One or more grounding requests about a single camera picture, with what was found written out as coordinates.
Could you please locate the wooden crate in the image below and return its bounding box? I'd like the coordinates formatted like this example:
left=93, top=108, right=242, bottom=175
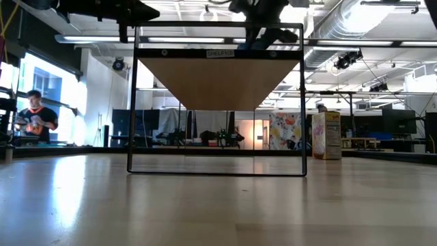
left=341, top=137, right=378, bottom=150

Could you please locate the black background robot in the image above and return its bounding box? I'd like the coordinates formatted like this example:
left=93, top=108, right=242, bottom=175
left=199, top=128, right=246, bottom=148

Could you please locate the yellow hanging cable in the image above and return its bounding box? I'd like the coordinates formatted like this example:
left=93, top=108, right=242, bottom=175
left=0, top=0, right=21, bottom=66

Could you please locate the yellow corn pops cereal box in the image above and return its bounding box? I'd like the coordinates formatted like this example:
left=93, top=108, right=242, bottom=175
left=311, top=111, right=343, bottom=161

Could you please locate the wooden shelf with black frame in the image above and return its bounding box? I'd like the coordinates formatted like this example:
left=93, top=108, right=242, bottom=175
left=126, top=20, right=307, bottom=178

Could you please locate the round black wall speaker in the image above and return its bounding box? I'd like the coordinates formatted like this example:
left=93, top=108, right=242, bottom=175
left=111, top=57, right=126, bottom=72

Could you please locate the dark monitor screen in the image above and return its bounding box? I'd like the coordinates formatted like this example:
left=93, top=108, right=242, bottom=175
left=382, top=109, right=418, bottom=135
left=111, top=109, right=160, bottom=137

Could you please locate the silver ventilation duct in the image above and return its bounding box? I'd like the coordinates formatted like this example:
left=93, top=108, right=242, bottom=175
left=303, top=0, right=399, bottom=69

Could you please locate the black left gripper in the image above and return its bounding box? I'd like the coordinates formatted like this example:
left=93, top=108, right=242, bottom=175
left=98, top=0, right=160, bottom=44

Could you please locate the black track spotlight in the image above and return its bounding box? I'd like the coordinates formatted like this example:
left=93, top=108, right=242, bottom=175
left=368, top=81, right=390, bottom=93
left=333, top=49, right=364, bottom=71

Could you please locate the black metal table frame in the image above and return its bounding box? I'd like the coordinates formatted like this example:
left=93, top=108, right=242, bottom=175
left=0, top=146, right=437, bottom=165

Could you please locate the colourful floral panel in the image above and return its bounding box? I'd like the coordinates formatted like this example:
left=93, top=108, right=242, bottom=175
left=268, top=112, right=303, bottom=151

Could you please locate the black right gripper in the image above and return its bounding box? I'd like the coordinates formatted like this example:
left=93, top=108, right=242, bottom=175
left=228, top=0, right=299, bottom=50

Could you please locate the long ceiling light strip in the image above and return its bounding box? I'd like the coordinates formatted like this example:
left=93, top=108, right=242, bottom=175
left=54, top=33, right=437, bottom=49

